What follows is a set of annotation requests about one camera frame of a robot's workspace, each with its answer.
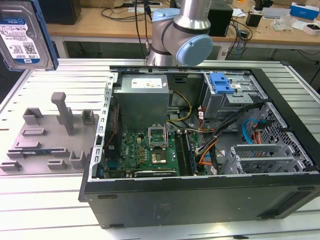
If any black RAM slot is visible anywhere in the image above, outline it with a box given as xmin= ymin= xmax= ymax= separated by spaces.
xmin=174 ymin=129 xmax=188 ymax=176

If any CPU socket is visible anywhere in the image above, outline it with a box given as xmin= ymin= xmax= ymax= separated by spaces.
xmin=151 ymin=151 xmax=168 ymax=165

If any clear plastic bag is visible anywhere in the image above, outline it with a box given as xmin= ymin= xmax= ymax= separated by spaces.
xmin=271 ymin=14 xmax=294 ymax=32

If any flat grey box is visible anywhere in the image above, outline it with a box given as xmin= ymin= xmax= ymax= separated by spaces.
xmin=261 ymin=6 xmax=292 ymax=19

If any white open box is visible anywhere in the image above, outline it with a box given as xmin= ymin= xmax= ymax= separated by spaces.
xmin=301 ymin=20 xmax=320 ymax=36

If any white connector wire bundle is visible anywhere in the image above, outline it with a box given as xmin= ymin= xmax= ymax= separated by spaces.
xmin=197 ymin=106 xmax=216 ymax=133

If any white tag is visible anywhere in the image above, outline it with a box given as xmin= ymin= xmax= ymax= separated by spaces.
xmin=219 ymin=47 xmax=230 ymax=61

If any black speaker box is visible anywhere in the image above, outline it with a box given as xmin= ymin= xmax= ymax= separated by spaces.
xmin=207 ymin=3 xmax=235 ymax=38

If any black graphics card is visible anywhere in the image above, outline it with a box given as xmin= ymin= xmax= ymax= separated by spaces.
xmin=133 ymin=169 xmax=177 ymax=179

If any red black wire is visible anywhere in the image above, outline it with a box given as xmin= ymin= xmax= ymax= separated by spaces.
xmin=106 ymin=103 xmax=121 ymax=151

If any blue wire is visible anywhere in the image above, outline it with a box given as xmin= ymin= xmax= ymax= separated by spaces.
xmin=241 ymin=118 xmax=273 ymax=146

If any black PC case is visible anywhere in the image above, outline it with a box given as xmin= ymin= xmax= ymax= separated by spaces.
xmin=78 ymin=61 xmax=320 ymax=230

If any hard disk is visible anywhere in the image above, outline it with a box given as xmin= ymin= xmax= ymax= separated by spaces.
xmin=0 ymin=0 xmax=60 ymax=73

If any RAM stick with black chips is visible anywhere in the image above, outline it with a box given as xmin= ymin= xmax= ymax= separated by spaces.
xmin=185 ymin=131 xmax=196 ymax=174

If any yellow black wire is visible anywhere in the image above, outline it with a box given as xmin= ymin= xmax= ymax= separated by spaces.
xmin=166 ymin=91 xmax=193 ymax=123

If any blue plastic latch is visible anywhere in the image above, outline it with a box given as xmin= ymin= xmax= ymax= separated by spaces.
xmin=209 ymin=71 xmax=238 ymax=95

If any small black box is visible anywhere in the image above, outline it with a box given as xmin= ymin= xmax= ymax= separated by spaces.
xmin=246 ymin=11 xmax=263 ymax=28

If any metal socket cover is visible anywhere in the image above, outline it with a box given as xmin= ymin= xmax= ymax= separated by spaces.
xmin=148 ymin=123 xmax=168 ymax=151

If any black cable bundle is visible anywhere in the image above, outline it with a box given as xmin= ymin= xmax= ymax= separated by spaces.
xmin=211 ymin=102 xmax=266 ymax=141

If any silver power supply unit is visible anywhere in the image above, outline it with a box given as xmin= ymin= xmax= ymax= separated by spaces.
xmin=113 ymin=73 xmax=173 ymax=131

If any wooden desk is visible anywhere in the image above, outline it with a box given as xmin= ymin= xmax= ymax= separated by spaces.
xmin=46 ymin=4 xmax=320 ymax=47

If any green motherboard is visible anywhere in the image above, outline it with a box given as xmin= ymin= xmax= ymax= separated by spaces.
xmin=107 ymin=113 xmax=208 ymax=178

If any blue cardboard box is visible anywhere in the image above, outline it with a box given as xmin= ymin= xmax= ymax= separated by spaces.
xmin=289 ymin=1 xmax=320 ymax=21

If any orange black wire bundle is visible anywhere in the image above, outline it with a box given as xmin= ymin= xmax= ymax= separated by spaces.
xmin=196 ymin=136 xmax=221 ymax=167

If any metal drive cage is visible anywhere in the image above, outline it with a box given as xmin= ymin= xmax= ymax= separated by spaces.
xmin=201 ymin=71 xmax=266 ymax=126

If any grey parts rack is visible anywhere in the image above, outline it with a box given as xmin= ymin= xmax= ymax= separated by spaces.
xmin=0 ymin=91 xmax=100 ymax=176

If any blue RAM stick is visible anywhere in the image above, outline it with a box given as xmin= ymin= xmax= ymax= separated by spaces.
xmin=21 ymin=149 xmax=55 ymax=156

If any large black box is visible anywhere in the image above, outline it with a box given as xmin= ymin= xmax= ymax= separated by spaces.
xmin=42 ymin=0 xmax=82 ymax=26

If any metal disk bay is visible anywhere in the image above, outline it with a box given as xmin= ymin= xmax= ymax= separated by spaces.
xmin=219 ymin=143 xmax=313 ymax=175

